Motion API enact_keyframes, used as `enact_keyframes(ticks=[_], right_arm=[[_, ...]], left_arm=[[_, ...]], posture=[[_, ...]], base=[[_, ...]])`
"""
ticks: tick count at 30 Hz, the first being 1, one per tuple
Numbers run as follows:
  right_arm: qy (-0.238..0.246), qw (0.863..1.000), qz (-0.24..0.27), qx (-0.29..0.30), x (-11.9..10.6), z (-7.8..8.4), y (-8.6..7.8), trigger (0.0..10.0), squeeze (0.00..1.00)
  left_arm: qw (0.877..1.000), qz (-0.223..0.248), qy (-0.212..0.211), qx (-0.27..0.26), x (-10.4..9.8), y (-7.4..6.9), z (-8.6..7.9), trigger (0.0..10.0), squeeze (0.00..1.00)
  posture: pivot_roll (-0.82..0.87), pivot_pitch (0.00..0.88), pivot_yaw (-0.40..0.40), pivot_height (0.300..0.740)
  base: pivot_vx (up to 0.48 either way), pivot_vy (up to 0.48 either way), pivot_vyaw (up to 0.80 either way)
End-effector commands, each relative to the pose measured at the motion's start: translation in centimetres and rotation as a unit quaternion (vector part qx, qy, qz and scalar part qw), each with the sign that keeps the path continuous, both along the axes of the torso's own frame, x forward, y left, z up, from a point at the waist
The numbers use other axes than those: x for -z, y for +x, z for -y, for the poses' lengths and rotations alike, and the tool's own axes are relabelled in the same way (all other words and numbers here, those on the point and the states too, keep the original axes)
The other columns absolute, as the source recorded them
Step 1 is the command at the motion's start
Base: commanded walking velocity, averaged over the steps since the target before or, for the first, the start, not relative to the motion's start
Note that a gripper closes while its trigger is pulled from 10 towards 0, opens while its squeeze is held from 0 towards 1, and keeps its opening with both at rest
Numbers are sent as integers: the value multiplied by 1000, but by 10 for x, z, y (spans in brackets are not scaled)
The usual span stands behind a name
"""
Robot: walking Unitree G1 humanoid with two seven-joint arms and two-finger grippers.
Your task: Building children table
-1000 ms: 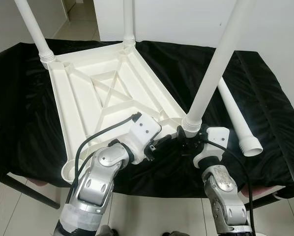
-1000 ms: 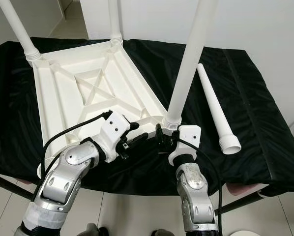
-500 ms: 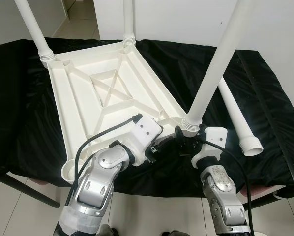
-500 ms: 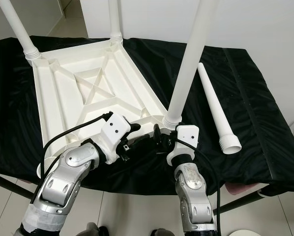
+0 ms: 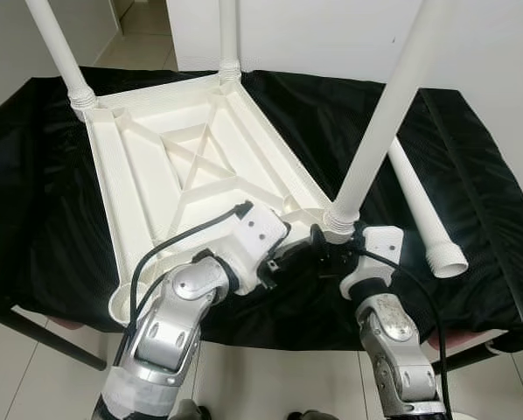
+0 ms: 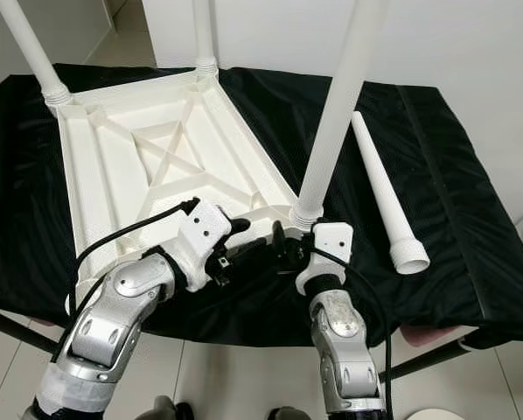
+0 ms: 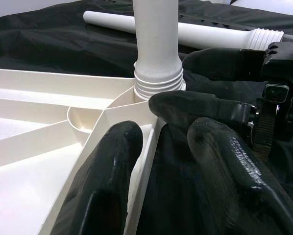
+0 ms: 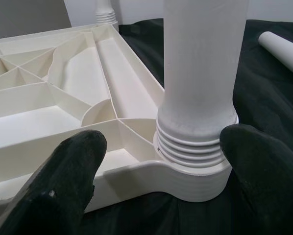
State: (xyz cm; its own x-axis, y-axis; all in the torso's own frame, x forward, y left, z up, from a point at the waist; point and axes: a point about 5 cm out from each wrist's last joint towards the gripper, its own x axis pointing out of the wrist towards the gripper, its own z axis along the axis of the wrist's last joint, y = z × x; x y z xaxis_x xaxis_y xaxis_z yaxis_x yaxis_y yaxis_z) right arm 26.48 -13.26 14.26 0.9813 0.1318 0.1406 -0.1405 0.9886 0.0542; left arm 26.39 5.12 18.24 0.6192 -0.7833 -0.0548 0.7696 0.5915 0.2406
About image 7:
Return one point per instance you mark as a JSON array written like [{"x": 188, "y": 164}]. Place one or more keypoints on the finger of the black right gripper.
[
  {"x": 185, "y": 105},
  {"x": 222, "y": 63}
]

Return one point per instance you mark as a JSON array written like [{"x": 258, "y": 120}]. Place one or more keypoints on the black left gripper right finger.
[{"x": 234, "y": 176}]

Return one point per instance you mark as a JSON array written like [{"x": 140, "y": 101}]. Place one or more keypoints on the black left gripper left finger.
[{"x": 104, "y": 176}]

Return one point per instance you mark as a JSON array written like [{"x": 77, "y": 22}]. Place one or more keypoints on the white plastic table leg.
[
  {"x": 210, "y": 34},
  {"x": 156, "y": 36}
]

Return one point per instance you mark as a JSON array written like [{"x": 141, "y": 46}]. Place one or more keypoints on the white plastic table top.
[{"x": 26, "y": 171}]

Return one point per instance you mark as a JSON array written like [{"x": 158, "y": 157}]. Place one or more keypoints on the black cloth table cover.
[{"x": 38, "y": 44}]

